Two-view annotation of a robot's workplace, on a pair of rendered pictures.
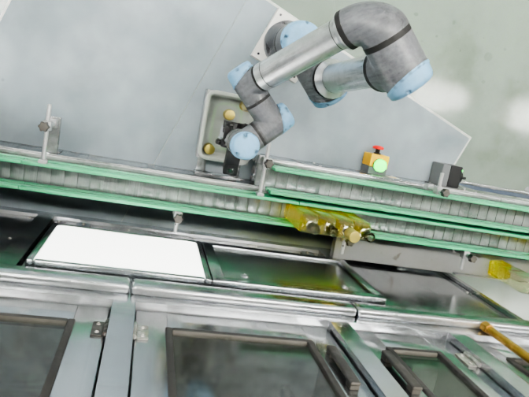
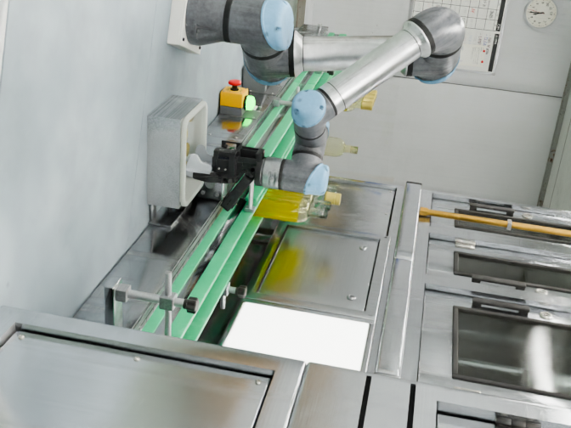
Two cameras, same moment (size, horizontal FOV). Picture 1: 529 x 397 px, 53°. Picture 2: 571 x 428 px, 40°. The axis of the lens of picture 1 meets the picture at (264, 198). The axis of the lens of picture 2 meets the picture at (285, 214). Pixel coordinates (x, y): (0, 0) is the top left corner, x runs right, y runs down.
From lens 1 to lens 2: 1.96 m
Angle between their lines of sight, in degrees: 65
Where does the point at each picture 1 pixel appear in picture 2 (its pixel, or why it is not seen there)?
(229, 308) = (415, 329)
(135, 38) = (100, 96)
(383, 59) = (451, 60)
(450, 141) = not seen: hidden behind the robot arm
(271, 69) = (356, 96)
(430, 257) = not seen: hidden behind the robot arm
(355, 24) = (446, 40)
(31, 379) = not seen: outside the picture
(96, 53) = (76, 149)
